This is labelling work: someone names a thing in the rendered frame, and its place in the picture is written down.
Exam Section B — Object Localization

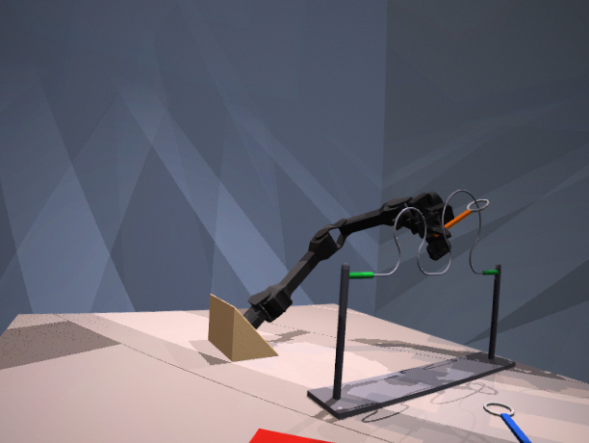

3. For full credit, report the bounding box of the orange bar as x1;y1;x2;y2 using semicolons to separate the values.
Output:
432;199;490;238

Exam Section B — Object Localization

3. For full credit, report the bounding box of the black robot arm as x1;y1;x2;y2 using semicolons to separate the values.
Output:
243;192;446;330

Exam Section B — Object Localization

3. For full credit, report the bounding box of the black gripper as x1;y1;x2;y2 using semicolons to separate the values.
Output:
407;193;450;261

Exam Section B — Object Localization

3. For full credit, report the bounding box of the grey ring with blue handle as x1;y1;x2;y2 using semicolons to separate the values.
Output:
483;402;531;443

